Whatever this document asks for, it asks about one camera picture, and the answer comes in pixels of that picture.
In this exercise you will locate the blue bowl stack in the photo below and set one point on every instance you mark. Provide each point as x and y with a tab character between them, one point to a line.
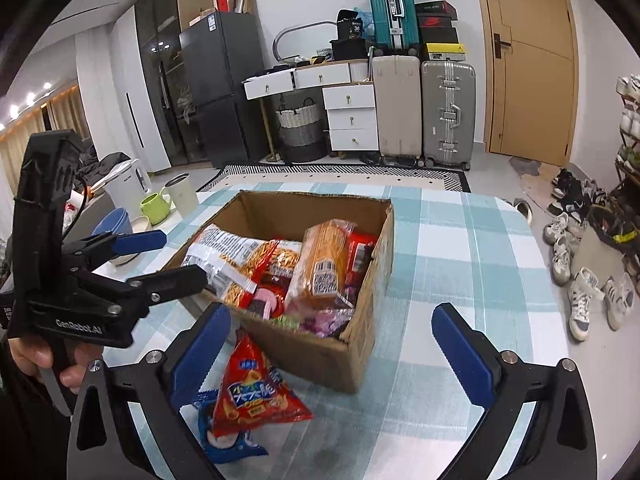
110	222

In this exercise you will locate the pink sausage snack packet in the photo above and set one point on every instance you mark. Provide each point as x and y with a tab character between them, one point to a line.
270	300

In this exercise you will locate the cardboard cartons above refrigerator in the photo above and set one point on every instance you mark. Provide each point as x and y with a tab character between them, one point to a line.
240	0

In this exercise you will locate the yellow black shoe box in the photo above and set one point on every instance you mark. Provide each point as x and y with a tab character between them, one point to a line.
445	52

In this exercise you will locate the teal suitcase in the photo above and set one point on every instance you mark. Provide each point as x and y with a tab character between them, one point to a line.
392	15

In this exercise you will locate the person's left hand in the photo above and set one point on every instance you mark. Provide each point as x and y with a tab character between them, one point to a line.
30	355

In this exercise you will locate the rows of shelved shoes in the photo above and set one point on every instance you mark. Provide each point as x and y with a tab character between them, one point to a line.
630	110

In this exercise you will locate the grey brown doormat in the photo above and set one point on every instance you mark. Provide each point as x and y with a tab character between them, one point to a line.
535	180

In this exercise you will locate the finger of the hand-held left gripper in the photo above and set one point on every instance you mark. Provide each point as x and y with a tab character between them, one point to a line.
140	242
170	280

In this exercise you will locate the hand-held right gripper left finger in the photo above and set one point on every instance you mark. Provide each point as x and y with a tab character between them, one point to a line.
200	355

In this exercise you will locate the red chip packet blue lettering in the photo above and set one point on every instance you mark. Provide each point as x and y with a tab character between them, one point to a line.
250	390

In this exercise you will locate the black shoe box red logo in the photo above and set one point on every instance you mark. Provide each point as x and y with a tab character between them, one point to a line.
435	21

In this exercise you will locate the white red stick snack packet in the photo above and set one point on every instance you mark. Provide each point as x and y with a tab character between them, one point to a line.
220	255

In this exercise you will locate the green mug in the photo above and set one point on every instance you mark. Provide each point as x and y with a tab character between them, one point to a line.
155	210

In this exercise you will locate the pile of loose shoes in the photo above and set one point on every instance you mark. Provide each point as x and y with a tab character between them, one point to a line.
575	260

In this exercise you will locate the blue plastic bag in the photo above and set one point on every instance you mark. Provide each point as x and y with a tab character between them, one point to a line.
367	20

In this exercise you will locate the dark red snack packet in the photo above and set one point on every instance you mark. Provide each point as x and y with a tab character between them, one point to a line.
360	255

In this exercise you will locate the beige bowl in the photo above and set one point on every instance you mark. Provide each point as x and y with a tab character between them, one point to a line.
137	225

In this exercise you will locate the dark glass cabinet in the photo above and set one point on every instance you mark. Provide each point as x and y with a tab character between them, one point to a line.
160	60

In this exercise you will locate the orange biscuit packet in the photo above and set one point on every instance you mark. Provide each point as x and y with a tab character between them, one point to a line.
320	260

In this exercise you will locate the white electric kettle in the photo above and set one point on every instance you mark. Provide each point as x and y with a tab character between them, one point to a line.
125	185

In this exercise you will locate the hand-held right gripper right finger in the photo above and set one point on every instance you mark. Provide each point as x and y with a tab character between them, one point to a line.
465	355

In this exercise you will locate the cream tumbler cup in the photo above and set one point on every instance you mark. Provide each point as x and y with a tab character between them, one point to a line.
181	195

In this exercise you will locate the black storage box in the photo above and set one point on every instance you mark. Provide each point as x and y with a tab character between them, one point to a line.
350	50

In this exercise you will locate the dark clothing pile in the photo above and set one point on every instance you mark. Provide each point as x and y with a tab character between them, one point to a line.
100	165

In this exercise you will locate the white wardrobe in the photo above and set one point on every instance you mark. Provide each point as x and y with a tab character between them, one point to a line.
140	110

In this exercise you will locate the blue cookie packet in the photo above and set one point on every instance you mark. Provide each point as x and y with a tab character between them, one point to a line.
210	440

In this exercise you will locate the plain black shoe box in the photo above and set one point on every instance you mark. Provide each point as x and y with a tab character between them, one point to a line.
439	35

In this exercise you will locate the person's left forearm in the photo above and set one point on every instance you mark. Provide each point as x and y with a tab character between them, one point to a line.
30	435

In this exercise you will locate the beige curtain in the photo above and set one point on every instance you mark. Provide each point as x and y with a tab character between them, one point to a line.
60	120

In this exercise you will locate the grey white woven basket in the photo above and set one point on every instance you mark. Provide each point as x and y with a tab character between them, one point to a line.
300	130

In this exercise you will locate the beige suitcase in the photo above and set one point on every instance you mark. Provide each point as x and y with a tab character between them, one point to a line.
397	110

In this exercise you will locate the wooden door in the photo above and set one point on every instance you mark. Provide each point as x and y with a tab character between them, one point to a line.
530	60

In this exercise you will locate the black bag white number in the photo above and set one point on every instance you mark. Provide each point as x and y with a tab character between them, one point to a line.
350	25

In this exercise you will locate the black white patterned rug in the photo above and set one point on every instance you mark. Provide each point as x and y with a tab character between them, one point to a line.
350	177

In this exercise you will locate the silver suitcase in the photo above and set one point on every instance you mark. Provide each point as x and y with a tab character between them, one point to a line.
447	110

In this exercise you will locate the dark shoe box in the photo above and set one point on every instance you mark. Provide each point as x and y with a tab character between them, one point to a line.
435	7

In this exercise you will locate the wooden shoe rack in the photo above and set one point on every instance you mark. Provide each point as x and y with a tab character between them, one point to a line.
622	200

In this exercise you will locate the brown cardboard box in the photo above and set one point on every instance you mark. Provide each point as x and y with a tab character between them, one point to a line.
320	360

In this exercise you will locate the white drawer desk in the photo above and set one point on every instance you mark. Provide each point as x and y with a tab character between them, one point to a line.
350	115

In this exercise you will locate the purple candy packet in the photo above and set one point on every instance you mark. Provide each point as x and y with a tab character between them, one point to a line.
325	322

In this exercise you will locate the black refrigerator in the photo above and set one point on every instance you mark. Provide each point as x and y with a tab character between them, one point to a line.
220	85

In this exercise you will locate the oval mirror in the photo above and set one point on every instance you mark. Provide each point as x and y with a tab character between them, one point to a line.
280	40

